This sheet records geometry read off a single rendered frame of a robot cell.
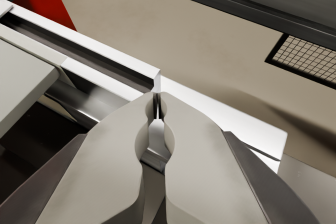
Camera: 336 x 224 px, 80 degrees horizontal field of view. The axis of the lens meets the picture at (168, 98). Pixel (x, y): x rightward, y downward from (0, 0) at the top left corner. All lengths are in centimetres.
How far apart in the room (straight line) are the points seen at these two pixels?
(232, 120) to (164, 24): 153
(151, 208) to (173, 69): 122
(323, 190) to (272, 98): 117
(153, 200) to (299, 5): 30
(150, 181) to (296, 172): 16
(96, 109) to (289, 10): 28
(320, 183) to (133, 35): 146
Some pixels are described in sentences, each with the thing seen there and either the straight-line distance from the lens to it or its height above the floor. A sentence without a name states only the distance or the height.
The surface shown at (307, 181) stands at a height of 88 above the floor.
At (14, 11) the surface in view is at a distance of 21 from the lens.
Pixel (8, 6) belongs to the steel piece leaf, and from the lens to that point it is 21.
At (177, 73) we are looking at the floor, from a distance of 136.
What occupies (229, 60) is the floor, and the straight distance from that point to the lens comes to 149.
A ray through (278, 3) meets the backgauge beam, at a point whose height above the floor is 93.
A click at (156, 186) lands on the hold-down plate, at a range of 21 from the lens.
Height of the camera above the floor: 111
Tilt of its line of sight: 62 degrees down
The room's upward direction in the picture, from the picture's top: 2 degrees clockwise
